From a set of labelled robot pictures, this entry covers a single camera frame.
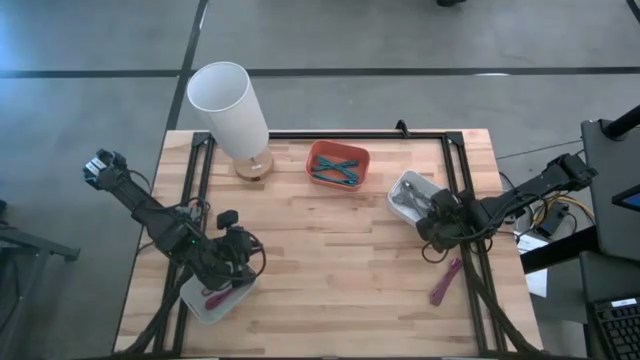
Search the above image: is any orange plastic bin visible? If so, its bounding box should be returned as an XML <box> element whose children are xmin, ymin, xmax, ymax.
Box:
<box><xmin>305</xmin><ymin>139</ymin><xmax>372</xmax><ymax>193</ymax></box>

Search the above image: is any white paper sheet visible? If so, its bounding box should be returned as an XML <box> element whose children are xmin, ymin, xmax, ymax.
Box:
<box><xmin>514</xmin><ymin>234</ymin><xmax>550</xmax><ymax>299</ymax></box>

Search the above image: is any black power supply box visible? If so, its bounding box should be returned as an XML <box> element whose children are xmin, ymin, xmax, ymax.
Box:
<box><xmin>537</xmin><ymin>202</ymin><xmax>569</xmax><ymax>239</ymax></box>

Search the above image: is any monitor with blue screen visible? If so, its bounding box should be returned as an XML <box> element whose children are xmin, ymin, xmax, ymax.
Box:
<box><xmin>612</xmin><ymin>183</ymin><xmax>640</xmax><ymax>212</ymax></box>

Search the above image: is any yellow cable bunch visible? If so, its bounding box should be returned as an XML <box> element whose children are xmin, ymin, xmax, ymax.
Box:
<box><xmin>532</xmin><ymin>193</ymin><xmax>596</xmax><ymax>226</ymax></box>

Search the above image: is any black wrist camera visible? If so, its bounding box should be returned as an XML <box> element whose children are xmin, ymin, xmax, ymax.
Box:
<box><xmin>216</xmin><ymin>209</ymin><xmax>240</xmax><ymax>231</ymax></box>
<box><xmin>430</xmin><ymin>188</ymin><xmax>457</xmax><ymax>214</ymax></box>

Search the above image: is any white shade wooden base lamp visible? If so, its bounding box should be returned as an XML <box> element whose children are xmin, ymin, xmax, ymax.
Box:
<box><xmin>185</xmin><ymin>60</ymin><xmax>276</xmax><ymax>182</ymax></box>

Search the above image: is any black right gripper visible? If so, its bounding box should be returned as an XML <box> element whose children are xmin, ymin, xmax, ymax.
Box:
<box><xmin>415</xmin><ymin>199</ymin><xmax>484</xmax><ymax>254</ymax></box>

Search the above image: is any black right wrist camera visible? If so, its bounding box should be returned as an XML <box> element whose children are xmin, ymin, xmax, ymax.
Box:
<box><xmin>430</xmin><ymin>188</ymin><xmax>457</xmax><ymax>214</ymax></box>

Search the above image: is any white plastic bin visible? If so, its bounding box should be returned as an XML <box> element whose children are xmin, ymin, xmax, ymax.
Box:
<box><xmin>179</xmin><ymin>272</ymin><xmax>259</xmax><ymax>326</ymax></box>
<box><xmin>386</xmin><ymin>169</ymin><xmax>449</xmax><ymax>229</ymax></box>

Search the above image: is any black white zigzag USB cable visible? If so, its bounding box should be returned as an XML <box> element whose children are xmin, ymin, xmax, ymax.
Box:
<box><xmin>391</xmin><ymin>180</ymin><xmax>435</xmax><ymax>211</ymax></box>

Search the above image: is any black aluminium table frame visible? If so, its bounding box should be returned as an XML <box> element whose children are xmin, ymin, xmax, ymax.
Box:
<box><xmin>149</xmin><ymin>130</ymin><xmax>506</xmax><ymax>359</ymax></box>

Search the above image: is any pink braided USB cable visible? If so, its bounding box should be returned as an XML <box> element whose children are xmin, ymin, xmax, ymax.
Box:
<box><xmin>201</xmin><ymin>285</ymin><xmax>236</xmax><ymax>311</ymax></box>

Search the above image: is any black computer keyboard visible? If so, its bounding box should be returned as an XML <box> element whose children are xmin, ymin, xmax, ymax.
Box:
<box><xmin>592</xmin><ymin>298</ymin><xmax>640</xmax><ymax>360</ymax></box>

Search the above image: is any purple tool on table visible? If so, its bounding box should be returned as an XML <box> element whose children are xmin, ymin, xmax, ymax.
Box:
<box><xmin>428</xmin><ymin>257</ymin><xmax>465</xmax><ymax>308</ymax></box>

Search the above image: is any black stand leg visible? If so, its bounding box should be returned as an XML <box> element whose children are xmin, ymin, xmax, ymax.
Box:
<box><xmin>0</xmin><ymin>219</ymin><xmax>81</xmax><ymax>281</ymax></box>

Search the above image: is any dark grey desk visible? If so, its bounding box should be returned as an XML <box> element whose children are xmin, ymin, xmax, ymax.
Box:
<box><xmin>579</xmin><ymin>118</ymin><xmax>640</xmax><ymax>261</ymax></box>

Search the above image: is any teal braided USB cable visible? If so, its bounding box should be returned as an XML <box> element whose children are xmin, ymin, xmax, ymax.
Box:
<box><xmin>313</xmin><ymin>154</ymin><xmax>361</xmax><ymax>187</ymax></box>

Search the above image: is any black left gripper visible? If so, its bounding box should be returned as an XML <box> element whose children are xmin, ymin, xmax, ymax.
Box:
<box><xmin>202</xmin><ymin>227</ymin><xmax>265</xmax><ymax>291</ymax></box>

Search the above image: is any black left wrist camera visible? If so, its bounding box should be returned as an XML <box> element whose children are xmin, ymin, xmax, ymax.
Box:
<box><xmin>216</xmin><ymin>209</ymin><xmax>240</xmax><ymax>231</ymax></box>

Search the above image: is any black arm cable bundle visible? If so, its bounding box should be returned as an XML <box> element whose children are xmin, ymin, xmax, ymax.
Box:
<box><xmin>462</xmin><ymin>244</ymin><xmax>544</xmax><ymax>359</ymax></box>
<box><xmin>117</xmin><ymin>269</ymin><xmax>194</xmax><ymax>357</ymax></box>

